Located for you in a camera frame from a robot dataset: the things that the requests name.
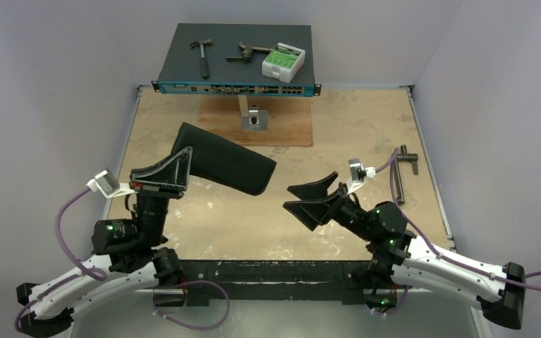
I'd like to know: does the wooden board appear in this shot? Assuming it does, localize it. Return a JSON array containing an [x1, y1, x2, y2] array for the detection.
[[197, 95, 313, 147]]

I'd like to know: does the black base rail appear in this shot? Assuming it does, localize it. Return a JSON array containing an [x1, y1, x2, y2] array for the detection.
[[137, 259, 413, 309]]

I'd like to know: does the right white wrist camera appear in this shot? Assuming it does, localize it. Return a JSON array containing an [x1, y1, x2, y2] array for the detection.
[[345, 158, 376, 195]]

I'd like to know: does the rusty metal clamp tool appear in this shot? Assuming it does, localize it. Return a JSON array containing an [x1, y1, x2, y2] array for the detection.
[[225, 42, 273, 63]]

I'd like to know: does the network switch rack unit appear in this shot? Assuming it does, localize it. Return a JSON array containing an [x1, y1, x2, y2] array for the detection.
[[152, 23, 322, 97]]

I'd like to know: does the black zippered tool case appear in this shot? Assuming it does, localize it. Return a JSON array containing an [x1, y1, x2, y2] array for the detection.
[[171, 123, 277, 196]]

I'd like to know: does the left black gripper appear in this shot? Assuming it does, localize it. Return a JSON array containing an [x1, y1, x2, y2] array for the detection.
[[130, 145, 193, 247]]

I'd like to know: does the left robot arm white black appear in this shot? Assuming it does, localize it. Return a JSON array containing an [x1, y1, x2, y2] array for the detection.
[[14, 146, 194, 337]]

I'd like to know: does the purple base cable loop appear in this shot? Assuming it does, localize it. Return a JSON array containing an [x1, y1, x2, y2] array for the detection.
[[152, 280, 232, 332]]

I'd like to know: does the claw hammer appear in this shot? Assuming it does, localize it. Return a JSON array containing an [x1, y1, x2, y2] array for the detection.
[[189, 39, 212, 79]]

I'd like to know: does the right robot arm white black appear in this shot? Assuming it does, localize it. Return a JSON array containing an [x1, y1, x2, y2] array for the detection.
[[283, 173, 526, 330]]

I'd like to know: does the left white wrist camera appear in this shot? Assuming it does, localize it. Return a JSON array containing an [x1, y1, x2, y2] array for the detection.
[[86, 168, 135, 199]]

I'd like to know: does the metal stand bracket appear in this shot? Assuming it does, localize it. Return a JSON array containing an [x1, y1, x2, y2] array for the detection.
[[238, 95, 268, 131]]

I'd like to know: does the dark metal clamp bar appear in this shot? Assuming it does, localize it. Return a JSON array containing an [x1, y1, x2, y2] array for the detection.
[[391, 144, 419, 206]]

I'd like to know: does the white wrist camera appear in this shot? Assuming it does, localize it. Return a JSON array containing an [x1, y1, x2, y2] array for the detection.
[[345, 158, 376, 195], [86, 168, 135, 199]]

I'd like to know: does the white green plastic box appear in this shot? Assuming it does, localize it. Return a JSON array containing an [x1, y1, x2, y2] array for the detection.
[[261, 43, 306, 83]]

